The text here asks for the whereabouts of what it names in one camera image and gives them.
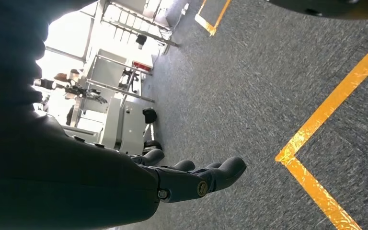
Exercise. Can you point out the white wheeled equipment cart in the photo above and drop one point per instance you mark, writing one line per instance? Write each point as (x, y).
(133, 127)

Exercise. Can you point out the red box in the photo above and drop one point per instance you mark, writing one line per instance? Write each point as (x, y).
(141, 66)

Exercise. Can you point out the person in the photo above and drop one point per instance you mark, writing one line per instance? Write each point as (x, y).
(61, 77)

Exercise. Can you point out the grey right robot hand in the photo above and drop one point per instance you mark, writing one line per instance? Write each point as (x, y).
(60, 184)

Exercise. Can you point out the black cylindrical post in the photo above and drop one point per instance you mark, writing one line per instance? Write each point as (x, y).
(141, 39)

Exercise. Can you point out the dark rounded object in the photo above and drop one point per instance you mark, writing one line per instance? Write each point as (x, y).
(330, 8)

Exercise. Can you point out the metal frame rack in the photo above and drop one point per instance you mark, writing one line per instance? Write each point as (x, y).
(139, 25)

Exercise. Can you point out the white power strip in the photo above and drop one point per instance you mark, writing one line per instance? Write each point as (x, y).
(185, 9)

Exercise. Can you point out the white metal frame workbench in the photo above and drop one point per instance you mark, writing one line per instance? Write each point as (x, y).
(107, 73)

